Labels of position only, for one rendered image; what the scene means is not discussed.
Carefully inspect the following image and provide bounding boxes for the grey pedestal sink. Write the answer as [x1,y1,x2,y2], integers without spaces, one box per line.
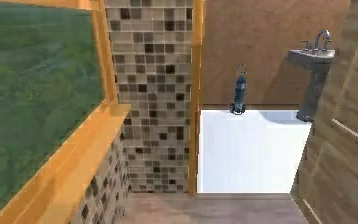
[285,48,337,123]

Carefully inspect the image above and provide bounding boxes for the orange framed window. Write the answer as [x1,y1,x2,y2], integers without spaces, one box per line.
[0,0,132,224]

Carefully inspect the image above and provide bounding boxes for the silver sink faucet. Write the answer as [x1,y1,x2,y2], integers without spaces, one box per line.
[300,29,333,54]

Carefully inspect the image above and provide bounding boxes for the brown wooden room door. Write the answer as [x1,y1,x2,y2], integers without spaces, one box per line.
[290,0,358,224]

